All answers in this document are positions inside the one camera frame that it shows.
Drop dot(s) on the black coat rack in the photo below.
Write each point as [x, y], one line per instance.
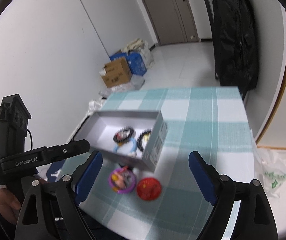
[206, 0]

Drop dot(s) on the white green-printed plastic bag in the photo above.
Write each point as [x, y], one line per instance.
[273, 170]

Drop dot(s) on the brown cardboard box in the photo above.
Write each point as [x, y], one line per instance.
[115, 73]

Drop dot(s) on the person's left hand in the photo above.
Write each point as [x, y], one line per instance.
[4, 200]

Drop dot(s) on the black backpack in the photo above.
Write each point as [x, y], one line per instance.
[235, 37]

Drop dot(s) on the red round badge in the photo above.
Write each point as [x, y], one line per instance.
[149, 188]

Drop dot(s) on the grey door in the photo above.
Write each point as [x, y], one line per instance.
[163, 10]

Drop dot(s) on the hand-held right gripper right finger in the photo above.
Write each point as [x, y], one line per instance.
[204, 180]

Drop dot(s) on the clear plastic wrapping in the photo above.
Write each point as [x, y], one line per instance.
[136, 81]

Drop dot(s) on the teal checkered tablecloth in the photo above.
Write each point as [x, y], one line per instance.
[203, 120]

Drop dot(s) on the large blue cardboard box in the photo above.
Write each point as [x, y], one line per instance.
[136, 63]

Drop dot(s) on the small blue cardboard box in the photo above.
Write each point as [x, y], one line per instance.
[116, 55]

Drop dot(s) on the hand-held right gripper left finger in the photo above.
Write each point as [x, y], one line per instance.
[88, 177]

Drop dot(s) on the grey cardboard box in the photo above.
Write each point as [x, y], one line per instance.
[155, 147]

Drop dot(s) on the white sack with cloth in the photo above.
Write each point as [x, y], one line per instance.
[146, 52]

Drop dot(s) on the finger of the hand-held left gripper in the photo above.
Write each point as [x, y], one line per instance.
[70, 150]

